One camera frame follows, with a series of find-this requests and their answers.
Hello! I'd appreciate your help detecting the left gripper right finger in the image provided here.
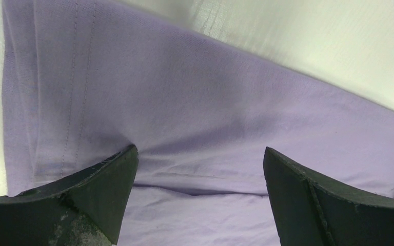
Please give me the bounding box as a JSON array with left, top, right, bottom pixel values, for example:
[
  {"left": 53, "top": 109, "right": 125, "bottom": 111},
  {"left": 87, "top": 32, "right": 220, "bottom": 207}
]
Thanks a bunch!
[{"left": 263, "top": 148, "right": 394, "bottom": 245}]

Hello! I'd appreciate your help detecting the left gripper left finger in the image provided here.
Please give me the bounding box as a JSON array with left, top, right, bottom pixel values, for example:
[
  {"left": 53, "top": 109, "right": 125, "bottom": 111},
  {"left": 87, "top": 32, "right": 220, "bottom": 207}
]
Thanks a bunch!
[{"left": 0, "top": 145, "right": 139, "bottom": 245}]

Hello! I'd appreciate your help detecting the purple t shirt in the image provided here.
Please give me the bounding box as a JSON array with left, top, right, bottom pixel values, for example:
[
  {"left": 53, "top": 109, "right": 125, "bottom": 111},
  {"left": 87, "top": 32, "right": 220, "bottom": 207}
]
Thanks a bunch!
[{"left": 2, "top": 1, "right": 394, "bottom": 245}]

